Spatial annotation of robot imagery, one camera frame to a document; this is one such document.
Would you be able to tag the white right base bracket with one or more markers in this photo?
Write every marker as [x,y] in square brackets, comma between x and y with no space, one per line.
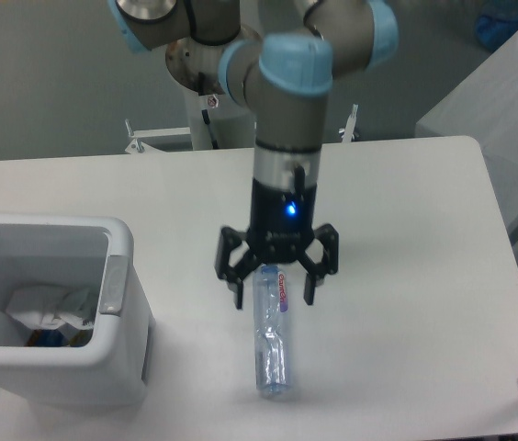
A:
[349,132]

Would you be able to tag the white plastic wrapper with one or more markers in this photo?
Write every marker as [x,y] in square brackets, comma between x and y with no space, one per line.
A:
[45,307]

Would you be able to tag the white plastic trash can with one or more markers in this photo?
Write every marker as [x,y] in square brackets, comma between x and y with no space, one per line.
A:
[75,252]

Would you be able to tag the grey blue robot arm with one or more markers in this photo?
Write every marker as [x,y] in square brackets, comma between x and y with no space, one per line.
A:
[285,80]

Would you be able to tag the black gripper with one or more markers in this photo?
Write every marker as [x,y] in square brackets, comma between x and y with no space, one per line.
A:
[280,232]

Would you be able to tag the blue yellow box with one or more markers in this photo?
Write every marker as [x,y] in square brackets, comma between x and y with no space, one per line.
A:
[55,338]

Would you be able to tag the clear plastic water bottle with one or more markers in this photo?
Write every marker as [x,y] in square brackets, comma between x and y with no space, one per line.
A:
[272,335]

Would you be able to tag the white left base bracket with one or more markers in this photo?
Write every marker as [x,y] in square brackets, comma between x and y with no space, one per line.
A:
[157,140]

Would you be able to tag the blue plastic bag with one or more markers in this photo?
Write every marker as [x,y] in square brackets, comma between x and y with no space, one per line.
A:
[496,23]

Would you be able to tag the white base bracket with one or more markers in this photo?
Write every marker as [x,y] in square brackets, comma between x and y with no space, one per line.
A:
[349,132]
[157,140]

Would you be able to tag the grey covered side table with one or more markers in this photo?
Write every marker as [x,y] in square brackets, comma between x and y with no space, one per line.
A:
[485,107]

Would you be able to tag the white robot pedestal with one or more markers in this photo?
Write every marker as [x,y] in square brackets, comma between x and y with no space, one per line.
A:
[215,121]

